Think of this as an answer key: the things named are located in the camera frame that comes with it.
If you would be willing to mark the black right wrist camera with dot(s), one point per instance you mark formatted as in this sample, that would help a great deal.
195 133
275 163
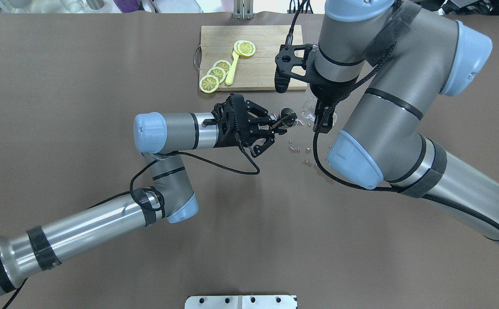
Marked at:
295 62

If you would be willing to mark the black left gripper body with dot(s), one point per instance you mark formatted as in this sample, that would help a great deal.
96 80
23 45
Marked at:
224 138

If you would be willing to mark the lemon slice upper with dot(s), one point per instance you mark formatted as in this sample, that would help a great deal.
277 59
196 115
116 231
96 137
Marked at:
224 64

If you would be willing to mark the yellow plastic spoon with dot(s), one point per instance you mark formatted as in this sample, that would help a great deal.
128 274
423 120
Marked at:
230 76

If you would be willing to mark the aluminium camera post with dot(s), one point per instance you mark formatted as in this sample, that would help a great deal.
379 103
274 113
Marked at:
243 9

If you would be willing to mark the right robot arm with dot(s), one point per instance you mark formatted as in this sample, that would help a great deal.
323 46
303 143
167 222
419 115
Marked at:
418 55

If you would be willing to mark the lemon slice on spoon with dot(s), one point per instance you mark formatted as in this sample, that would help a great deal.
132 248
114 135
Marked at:
245 48

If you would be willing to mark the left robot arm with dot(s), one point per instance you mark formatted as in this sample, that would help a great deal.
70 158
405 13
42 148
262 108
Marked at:
162 139

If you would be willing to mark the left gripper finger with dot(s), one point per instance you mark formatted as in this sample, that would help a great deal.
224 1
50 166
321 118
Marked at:
259 140
250 114

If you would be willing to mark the wooden cutting board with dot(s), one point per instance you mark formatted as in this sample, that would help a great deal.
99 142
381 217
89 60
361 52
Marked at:
252 74

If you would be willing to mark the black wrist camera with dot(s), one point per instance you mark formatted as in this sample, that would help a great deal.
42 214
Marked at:
229 106
295 62

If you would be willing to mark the steel double jigger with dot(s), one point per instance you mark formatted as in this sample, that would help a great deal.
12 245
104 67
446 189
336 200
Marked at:
287 119

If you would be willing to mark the lemon slice middle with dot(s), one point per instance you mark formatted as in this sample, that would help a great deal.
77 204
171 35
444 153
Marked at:
219 73

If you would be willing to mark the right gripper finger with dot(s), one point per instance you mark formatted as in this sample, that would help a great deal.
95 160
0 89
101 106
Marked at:
324 117

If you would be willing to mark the small clear glass cup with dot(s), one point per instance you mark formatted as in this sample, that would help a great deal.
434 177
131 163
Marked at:
309 108

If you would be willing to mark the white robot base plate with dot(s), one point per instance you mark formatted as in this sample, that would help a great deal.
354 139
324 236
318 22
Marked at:
242 302

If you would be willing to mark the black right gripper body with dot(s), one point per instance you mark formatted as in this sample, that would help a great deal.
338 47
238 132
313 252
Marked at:
321 93

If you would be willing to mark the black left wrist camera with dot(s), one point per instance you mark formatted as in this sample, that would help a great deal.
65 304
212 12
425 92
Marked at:
229 106

